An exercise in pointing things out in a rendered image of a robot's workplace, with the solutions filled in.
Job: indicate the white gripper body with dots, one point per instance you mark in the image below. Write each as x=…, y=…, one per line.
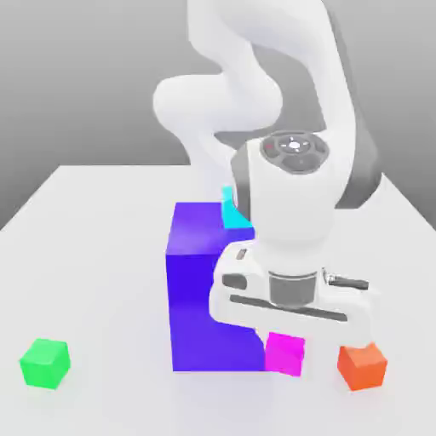
x=245, y=308

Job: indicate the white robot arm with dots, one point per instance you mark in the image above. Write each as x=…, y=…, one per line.
x=299, y=211

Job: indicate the small magenta cube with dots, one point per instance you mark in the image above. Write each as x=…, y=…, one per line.
x=284, y=354

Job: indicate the small cyan cube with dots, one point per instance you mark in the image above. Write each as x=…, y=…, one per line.
x=231, y=218

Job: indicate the small orange cube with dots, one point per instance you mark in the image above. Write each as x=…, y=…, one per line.
x=362, y=369

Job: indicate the small green cube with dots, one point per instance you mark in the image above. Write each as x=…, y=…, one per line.
x=44, y=364

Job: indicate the large purple box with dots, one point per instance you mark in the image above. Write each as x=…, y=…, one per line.
x=190, y=306

